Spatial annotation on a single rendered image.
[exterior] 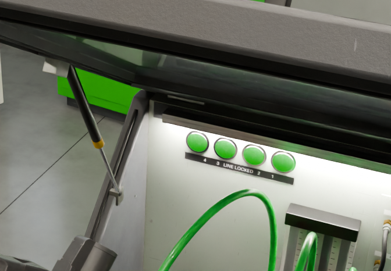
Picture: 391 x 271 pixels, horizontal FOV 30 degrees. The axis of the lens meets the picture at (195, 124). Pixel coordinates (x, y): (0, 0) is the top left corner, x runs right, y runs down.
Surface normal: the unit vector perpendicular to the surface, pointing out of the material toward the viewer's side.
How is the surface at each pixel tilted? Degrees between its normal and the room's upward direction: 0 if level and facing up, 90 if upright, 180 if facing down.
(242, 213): 90
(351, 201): 90
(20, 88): 0
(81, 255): 68
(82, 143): 0
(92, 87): 90
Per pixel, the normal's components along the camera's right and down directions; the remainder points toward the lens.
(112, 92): -0.44, 0.41
